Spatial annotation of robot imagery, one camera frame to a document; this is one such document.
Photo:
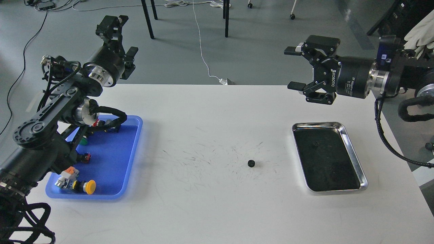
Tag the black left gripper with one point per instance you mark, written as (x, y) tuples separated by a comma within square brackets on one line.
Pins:
[(110, 63)]

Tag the blue plastic tray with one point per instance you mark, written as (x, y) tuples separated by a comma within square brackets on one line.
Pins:
[(112, 156)]

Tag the orange white switch block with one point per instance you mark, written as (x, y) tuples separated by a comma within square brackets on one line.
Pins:
[(70, 173)]

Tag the black red switch block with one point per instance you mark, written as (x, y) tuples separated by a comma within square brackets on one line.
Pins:
[(83, 158)]

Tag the red button black switch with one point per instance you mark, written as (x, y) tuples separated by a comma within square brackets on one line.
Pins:
[(101, 125)]

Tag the beige cloth on chair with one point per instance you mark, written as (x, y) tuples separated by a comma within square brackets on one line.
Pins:
[(421, 37)]

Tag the silver metal tray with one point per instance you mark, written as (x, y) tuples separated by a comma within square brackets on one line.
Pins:
[(332, 167)]

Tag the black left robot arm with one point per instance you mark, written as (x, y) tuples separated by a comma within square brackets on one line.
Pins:
[(67, 112)]

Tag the yellow push button switch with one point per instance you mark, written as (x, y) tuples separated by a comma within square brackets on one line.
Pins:
[(76, 185)]

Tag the green push button switch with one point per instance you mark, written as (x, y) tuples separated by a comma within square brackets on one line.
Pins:
[(84, 140)]

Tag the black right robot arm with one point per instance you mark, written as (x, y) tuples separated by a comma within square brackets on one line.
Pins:
[(394, 71)]

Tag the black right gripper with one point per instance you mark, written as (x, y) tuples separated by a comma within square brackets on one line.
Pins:
[(347, 76)]

